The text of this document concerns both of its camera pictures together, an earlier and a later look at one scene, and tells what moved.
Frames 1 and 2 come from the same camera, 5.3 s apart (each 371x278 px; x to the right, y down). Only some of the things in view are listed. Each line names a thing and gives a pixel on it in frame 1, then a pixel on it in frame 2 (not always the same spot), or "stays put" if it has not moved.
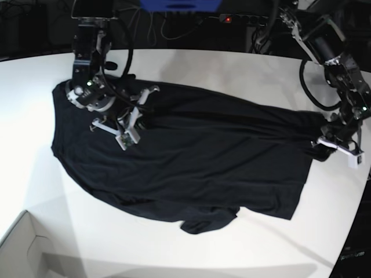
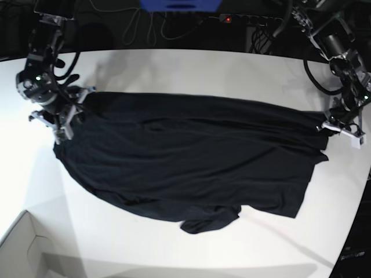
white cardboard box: (28, 251) stays put
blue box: (182, 6) stays put
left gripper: (125, 121) to (59, 112)
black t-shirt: (199, 158) stays put
